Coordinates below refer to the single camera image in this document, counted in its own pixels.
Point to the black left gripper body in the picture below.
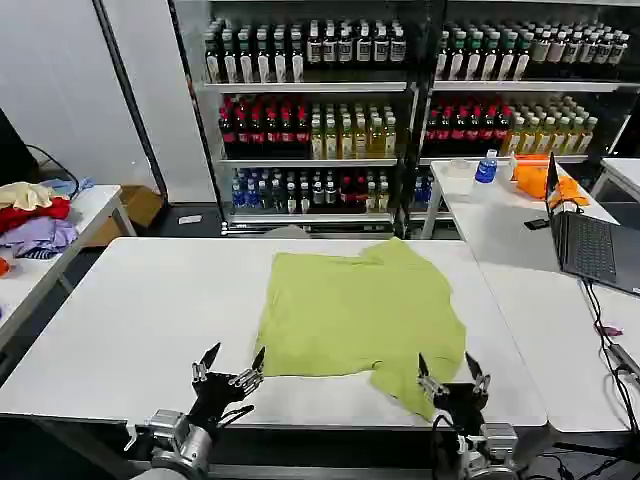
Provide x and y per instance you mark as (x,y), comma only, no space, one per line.
(215,392)

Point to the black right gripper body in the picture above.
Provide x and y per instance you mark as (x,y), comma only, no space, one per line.
(460,402)

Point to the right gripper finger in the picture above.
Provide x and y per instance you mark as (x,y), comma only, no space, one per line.
(430,380)
(479,377)

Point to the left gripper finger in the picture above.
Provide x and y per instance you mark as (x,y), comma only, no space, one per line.
(250,376)
(207,360)

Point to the green shirt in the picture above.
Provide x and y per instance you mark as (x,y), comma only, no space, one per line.
(360,320)

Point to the large white folding table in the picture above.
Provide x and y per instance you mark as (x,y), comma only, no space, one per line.
(150,325)

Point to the white long desk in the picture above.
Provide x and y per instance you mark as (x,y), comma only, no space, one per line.
(520,260)

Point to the small pink item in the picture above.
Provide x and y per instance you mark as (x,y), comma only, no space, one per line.
(611,330)

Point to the small white floor item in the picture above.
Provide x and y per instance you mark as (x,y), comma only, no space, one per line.
(190,219)

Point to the grey chair back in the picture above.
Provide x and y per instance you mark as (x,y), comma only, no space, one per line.
(287,232)

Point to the small black device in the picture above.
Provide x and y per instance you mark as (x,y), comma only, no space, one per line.
(536,224)

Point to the black laptop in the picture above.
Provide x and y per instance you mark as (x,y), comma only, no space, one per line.
(590,250)

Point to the cardboard box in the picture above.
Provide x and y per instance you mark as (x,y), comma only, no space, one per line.
(137,205)

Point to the white side table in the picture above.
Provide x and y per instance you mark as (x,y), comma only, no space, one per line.
(95,200)

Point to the orange cloth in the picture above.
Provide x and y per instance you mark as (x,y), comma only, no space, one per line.
(532,181)

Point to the purple cloth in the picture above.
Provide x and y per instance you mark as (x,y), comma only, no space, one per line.
(45,235)

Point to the water bottle blue label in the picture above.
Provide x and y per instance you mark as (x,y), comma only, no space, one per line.
(485,172)

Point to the light blue cloth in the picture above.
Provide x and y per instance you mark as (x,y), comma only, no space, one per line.
(82,184)

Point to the small orange item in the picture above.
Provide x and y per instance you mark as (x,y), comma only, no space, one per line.
(3,266)

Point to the red cloth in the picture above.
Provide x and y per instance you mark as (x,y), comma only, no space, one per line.
(30,216)

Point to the cream cloth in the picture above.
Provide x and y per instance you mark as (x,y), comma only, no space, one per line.
(25,195)

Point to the small white table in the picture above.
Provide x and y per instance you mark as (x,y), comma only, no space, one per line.
(622,172)

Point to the shelf rack with bottles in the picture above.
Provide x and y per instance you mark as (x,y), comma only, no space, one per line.
(515,100)
(310,115)

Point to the black slanted pole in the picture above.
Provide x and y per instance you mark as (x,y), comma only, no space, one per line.
(131,100)

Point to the black monitor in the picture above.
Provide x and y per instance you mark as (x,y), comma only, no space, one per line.
(12,155)

